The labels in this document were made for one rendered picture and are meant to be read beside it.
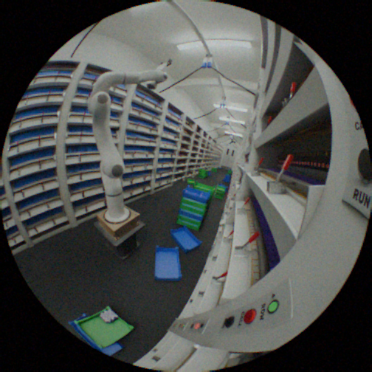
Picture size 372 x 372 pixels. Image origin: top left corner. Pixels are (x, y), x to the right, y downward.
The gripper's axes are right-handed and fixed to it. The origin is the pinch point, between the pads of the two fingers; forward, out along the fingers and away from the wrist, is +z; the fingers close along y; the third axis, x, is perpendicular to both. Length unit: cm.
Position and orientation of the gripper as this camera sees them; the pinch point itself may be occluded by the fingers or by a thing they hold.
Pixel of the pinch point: (166, 62)
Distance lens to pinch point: 113.1
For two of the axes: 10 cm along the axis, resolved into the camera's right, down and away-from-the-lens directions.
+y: 8.2, 3.2, -4.8
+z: 2.9, -9.5, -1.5
